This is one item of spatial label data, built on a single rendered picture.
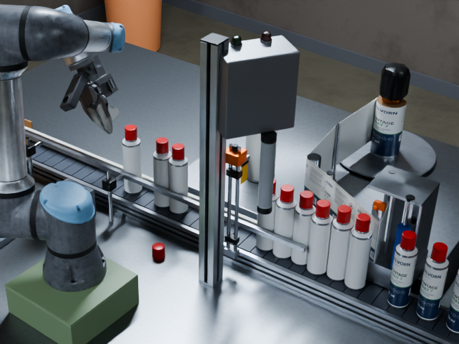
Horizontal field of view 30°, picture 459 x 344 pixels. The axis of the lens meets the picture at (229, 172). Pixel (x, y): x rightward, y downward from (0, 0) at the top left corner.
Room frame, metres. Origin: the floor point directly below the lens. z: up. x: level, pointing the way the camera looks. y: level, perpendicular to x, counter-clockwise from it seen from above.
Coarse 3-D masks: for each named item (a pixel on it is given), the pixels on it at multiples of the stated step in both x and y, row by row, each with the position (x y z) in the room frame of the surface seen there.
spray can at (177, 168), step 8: (176, 144) 1.92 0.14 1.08; (176, 152) 1.90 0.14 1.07; (176, 160) 1.90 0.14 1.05; (184, 160) 1.91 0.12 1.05; (176, 168) 1.89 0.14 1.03; (184, 168) 1.90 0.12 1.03; (176, 176) 1.89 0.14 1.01; (184, 176) 1.90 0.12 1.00; (176, 184) 1.89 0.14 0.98; (184, 184) 1.90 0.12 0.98; (176, 192) 1.89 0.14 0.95; (184, 192) 1.90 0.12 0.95; (176, 200) 1.89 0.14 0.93; (176, 208) 1.89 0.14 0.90; (184, 208) 1.90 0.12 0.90
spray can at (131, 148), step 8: (128, 128) 2.00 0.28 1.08; (136, 128) 2.00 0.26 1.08; (128, 136) 1.99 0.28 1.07; (136, 136) 2.00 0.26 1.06; (128, 144) 1.98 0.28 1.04; (136, 144) 1.99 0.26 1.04; (128, 152) 1.98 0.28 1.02; (136, 152) 1.98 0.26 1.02; (128, 160) 1.98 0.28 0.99; (136, 160) 1.98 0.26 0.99; (128, 168) 1.98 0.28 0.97; (136, 168) 1.98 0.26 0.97; (136, 176) 1.98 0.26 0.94; (128, 184) 1.98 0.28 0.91; (136, 184) 1.98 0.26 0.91; (128, 192) 1.98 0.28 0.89; (136, 192) 1.98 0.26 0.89
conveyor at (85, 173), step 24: (72, 168) 2.11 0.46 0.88; (96, 168) 2.11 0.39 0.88; (120, 192) 1.99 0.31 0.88; (144, 192) 1.99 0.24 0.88; (168, 216) 1.88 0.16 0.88; (192, 216) 1.88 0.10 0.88; (240, 240) 1.78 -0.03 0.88; (288, 264) 1.69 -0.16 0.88; (336, 288) 1.60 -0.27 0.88; (384, 288) 1.62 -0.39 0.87; (408, 312) 1.53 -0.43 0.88; (456, 336) 1.45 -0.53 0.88
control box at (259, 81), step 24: (240, 48) 1.68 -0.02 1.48; (264, 48) 1.69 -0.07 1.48; (288, 48) 1.69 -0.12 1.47; (240, 72) 1.63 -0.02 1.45; (264, 72) 1.65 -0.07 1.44; (288, 72) 1.67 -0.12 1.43; (240, 96) 1.63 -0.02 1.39; (264, 96) 1.65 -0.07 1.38; (288, 96) 1.67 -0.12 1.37; (240, 120) 1.63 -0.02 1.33; (264, 120) 1.65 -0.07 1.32; (288, 120) 1.67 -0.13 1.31
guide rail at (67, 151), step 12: (48, 144) 2.11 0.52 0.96; (72, 156) 2.06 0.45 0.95; (84, 156) 2.04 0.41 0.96; (108, 168) 1.99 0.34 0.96; (132, 180) 1.94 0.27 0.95; (144, 180) 1.93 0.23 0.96; (168, 192) 1.88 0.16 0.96; (192, 204) 1.83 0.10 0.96; (252, 228) 1.73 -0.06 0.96; (276, 240) 1.70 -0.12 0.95; (288, 240) 1.68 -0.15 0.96
